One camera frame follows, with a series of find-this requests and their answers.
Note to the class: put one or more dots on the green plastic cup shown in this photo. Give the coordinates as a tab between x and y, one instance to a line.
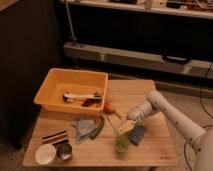
122	143

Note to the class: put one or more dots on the green pea pod toy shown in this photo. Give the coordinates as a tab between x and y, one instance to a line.
98	129

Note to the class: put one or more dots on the wooden table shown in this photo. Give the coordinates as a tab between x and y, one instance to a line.
156	148

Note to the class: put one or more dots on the orange toy with yellow handle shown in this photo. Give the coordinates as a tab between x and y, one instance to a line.
110	109

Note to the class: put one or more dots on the grey shelf unit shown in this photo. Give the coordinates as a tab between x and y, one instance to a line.
137	59

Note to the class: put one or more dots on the metal pole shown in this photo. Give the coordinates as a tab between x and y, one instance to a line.
73	38

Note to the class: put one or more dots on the dark brown sticks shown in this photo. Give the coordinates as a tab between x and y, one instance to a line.
55	138

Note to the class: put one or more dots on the yellow plastic bin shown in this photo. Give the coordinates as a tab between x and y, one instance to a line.
77	82

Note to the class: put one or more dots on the white bowl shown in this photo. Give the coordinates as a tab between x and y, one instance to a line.
45	154

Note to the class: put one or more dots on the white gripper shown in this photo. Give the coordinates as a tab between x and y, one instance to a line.
135	114

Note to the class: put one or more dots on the dark brown object in bin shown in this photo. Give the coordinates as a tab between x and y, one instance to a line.
90	102

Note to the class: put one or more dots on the metal cup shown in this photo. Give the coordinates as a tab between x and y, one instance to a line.
64	151

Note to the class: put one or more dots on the blue sponge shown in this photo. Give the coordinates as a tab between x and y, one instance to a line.
136	134

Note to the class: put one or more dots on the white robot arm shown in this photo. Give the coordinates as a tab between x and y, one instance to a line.
200	140

